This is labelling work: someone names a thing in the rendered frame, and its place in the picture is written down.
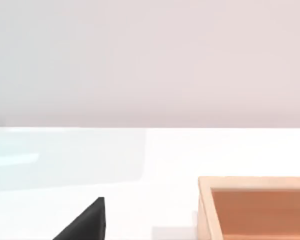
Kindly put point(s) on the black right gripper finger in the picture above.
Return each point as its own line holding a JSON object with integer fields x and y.
{"x": 91, "y": 222}

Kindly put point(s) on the shallow salmon-coloured box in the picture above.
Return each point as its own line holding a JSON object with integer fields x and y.
{"x": 260, "y": 212}

